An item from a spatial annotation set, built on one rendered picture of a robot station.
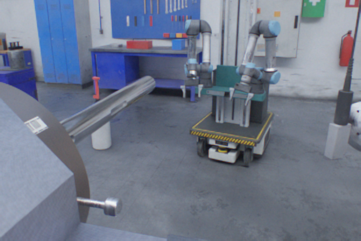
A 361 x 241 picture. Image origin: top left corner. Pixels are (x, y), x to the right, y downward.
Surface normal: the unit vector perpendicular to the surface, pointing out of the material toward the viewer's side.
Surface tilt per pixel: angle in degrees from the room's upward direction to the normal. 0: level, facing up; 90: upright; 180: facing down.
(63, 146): 61
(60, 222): 90
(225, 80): 90
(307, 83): 90
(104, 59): 90
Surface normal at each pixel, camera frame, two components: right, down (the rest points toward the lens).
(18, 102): 0.50, -0.78
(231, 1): -0.44, 0.26
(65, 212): 0.97, 0.07
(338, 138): 0.33, 0.28
